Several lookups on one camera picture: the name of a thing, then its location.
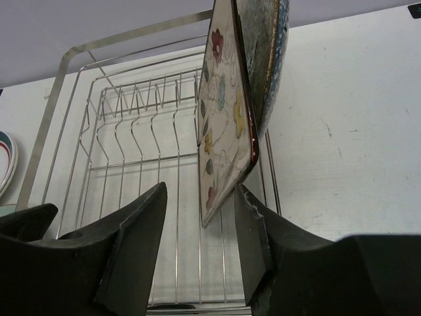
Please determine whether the white plate green rim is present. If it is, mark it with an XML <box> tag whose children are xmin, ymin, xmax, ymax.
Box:
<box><xmin>1</xmin><ymin>132</ymin><xmax>18</xmax><ymax>196</ymax></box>

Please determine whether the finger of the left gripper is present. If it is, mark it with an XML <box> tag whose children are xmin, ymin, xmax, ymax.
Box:
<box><xmin>1</xmin><ymin>203</ymin><xmax>58</xmax><ymax>242</ymax></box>

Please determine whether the wire dish rack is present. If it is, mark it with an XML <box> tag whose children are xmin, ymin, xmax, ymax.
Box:
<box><xmin>15</xmin><ymin>9</ymin><xmax>282</xmax><ymax>312</ymax></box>

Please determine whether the mint green flower plate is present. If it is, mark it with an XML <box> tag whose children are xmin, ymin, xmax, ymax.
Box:
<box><xmin>0</xmin><ymin>204</ymin><xmax>16</xmax><ymax>217</ymax></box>

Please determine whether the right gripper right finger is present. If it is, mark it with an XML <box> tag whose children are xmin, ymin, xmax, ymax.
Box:
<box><xmin>234</xmin><ymin>185</ymin><xmax>420</xmax><ymax>315</ymax></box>

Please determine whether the right blue table label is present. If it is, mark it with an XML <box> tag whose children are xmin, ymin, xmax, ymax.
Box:
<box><xmin>408</xmin><ymin>3</ymin><xmax>421</xmax><ymax>19</ymax></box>

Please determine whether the cream floral square plate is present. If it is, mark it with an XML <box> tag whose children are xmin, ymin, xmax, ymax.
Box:
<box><xmin>197</xmin><ymin>1</ymin><xmax>259</xmax><ymax>228</ymax></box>

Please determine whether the speckled round plate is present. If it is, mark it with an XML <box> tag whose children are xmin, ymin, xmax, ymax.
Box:
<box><xmin>237</xmin><ymin>0</ymin><xmax>289</xmax><ymax>137</ymax></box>

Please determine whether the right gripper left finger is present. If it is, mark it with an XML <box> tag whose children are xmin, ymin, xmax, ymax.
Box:
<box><xmin>1</xmin><ymin>182</ymin><xmax>168</xmax><ymax>315</ymax></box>

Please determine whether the teal square plate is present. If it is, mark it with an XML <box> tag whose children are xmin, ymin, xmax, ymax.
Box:
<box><xmin>147</xmin><ymin>303</ymin><xmax>196</xmax><ymax>311</ymax></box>

